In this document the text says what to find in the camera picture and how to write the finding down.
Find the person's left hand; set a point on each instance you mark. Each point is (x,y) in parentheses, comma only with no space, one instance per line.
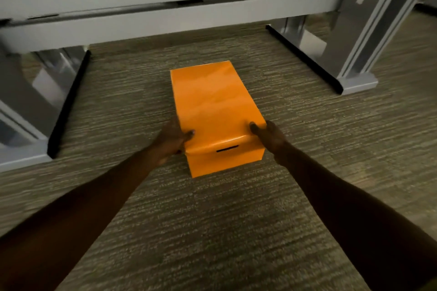
(170,142)

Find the person's right hand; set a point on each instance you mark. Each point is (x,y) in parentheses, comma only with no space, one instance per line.
(272,139)

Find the person's right thumb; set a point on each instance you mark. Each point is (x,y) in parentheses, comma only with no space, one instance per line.
(256,128)

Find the person's left thumb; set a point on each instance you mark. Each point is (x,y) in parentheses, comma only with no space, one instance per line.
(187,135)

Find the orange cardboard box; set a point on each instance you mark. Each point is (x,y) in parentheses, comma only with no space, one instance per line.
(215,113)

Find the person's right forearm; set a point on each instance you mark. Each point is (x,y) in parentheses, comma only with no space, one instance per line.
(358,222)

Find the person's left forearm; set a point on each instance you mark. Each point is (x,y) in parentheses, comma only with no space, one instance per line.
(73,219)

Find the grey metal table frame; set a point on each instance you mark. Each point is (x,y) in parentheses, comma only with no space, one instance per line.
(191,11)

